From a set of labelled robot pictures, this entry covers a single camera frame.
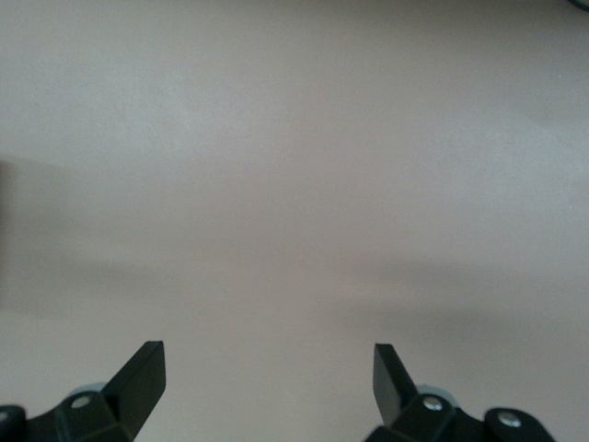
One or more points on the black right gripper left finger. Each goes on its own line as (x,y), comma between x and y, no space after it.
(133,387)

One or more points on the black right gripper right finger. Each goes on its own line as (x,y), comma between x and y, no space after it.
(396,387)

